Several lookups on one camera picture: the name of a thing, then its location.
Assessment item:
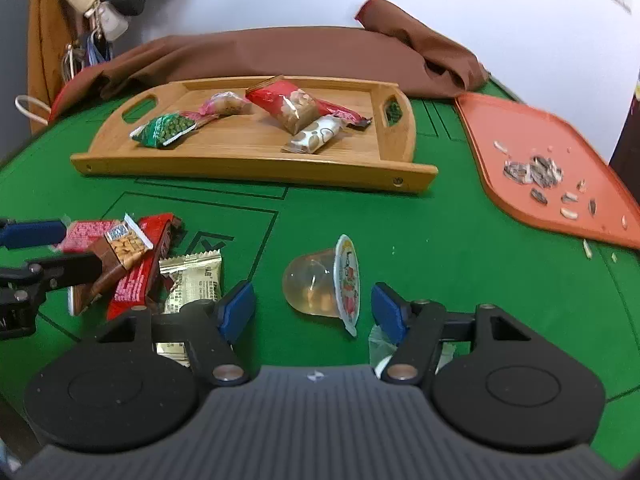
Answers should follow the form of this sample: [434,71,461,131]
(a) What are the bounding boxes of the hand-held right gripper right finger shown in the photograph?
[371,282,533,386]

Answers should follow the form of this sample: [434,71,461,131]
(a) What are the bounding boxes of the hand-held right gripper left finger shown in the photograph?
[97,281,257,386]

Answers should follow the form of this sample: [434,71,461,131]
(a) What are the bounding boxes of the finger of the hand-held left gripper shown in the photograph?
[0,251,103,293]
[0,217,71,251]

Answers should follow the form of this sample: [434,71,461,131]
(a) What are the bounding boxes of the red biscuit packet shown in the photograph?
[52,219,123,253]

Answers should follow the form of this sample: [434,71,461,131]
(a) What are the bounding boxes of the clear plastic packet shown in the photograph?
[367,325,456,378]

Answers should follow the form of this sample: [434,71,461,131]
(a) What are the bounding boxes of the beige snack packet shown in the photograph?
[152,249,223,368]

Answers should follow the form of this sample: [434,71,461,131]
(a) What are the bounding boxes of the brown nut packet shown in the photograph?
[67,212,153,317]

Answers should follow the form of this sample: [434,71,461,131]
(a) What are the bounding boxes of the long red snack packet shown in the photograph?
[106,212,185,322]

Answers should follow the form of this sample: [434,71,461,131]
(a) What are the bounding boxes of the clear jelly cup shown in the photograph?
[282,234,362,338]

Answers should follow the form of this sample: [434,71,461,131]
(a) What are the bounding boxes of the wooden tray with handles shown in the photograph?
[70,76,440,193]

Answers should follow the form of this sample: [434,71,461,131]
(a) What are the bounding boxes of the green pea snack packet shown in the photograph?
[129,112,197,149]

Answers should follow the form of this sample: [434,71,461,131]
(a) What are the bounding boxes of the white brown spotted packet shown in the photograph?
[282,115,346,156]

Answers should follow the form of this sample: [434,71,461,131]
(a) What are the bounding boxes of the small red dark-ended packet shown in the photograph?
[315,99,373,128]

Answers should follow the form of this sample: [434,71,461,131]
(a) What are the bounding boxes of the pink candy packet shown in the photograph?
[182,91,253,128]

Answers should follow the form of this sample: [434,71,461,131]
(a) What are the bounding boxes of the large red nut packet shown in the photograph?
[245,75,321,136]

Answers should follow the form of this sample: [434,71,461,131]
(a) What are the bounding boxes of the orange-brown coat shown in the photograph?
[27,0,88,136]

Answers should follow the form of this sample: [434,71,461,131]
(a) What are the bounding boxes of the pile of sunflower seeds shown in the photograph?
[492,140,631,231]

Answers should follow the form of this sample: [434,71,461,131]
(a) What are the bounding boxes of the orange plastic tray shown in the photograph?
[454,91,640,251]

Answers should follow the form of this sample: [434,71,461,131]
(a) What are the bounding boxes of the small white bag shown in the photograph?
[92,0,130,41]

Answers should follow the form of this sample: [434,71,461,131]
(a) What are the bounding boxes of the brown cloth with red edge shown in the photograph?
[47,0,490,126]

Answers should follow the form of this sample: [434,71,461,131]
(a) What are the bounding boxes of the dark door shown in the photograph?
[609,67,640,181]

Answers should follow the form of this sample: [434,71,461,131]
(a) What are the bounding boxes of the blue striped straps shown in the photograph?
[85,30,113,66]

